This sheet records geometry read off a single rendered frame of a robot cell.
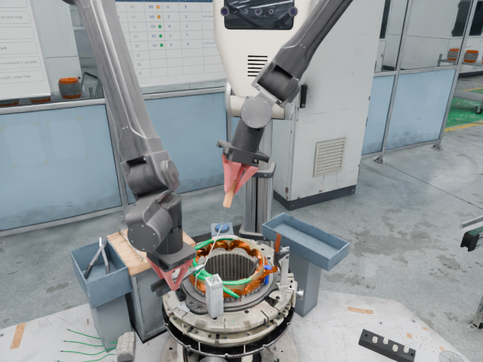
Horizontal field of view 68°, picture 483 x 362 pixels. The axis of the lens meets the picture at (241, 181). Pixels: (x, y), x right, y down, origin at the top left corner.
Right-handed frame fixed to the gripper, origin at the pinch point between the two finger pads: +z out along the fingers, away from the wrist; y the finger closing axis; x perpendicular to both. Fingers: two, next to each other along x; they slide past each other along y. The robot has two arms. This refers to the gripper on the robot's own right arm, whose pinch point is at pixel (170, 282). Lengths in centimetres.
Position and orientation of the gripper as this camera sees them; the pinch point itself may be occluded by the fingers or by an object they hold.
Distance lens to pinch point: 78.6
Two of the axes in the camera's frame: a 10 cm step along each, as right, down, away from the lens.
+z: -0.3, 9.1, 4.1
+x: 7.1, -2.7, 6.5
